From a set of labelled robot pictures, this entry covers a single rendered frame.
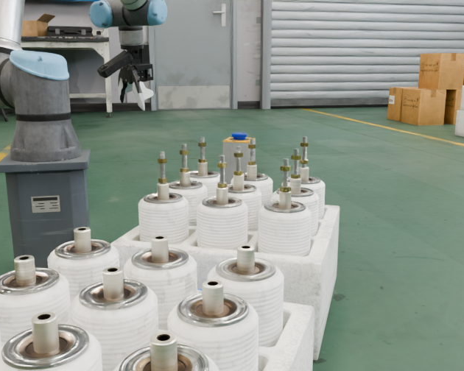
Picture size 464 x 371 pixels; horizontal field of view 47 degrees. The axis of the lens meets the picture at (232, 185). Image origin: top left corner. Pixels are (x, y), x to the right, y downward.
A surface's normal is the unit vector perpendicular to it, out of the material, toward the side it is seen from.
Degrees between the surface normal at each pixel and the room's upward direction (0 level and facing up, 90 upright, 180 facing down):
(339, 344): 0
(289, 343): 0
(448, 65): 90
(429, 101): 90
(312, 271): 90
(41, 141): 72
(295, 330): 0
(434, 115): 90
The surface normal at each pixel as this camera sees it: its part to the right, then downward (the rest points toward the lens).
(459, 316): 0.00, -0.97
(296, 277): -0.27, 0.22
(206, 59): 0.22, 0.22
